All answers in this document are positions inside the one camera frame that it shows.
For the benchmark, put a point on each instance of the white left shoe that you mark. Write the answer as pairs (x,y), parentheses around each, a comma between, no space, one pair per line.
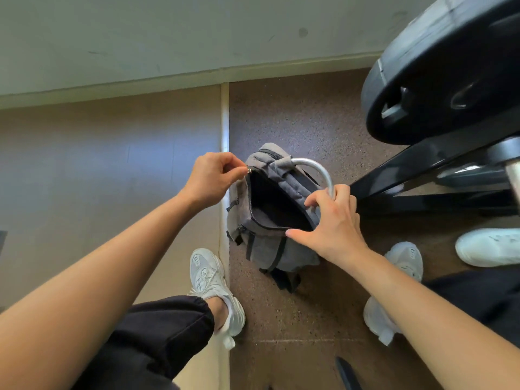
(209,276)

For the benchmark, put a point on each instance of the black weight machine frame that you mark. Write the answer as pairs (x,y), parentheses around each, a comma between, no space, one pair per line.
(438,170)

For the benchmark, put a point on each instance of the white shoe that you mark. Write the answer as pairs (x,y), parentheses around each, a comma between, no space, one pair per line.
(209,276)
(406,259)

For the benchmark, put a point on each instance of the person's right hand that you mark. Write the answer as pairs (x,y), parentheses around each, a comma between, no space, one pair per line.
(337,227)

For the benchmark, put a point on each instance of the person's left forearm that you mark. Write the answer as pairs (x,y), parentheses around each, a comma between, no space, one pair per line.
(81,312)

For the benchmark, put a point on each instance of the person's right forearm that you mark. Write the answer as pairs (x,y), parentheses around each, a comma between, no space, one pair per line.
(438,333)

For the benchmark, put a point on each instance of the black weight plate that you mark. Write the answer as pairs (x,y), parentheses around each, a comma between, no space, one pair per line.
(438,77)

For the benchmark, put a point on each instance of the white right shoe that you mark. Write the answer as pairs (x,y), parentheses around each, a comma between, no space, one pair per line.
(406,259)

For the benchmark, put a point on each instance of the person's left hand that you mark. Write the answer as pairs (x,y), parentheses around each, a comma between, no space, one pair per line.
(211,178)

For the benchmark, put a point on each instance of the silver plate holder bar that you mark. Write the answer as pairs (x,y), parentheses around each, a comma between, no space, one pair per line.
(514,178)

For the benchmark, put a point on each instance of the grey backpack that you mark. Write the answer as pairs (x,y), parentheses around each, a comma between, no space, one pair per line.
(264,239)

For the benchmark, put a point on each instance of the pale floor divider strip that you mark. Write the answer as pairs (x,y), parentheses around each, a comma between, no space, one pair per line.
(224,117)

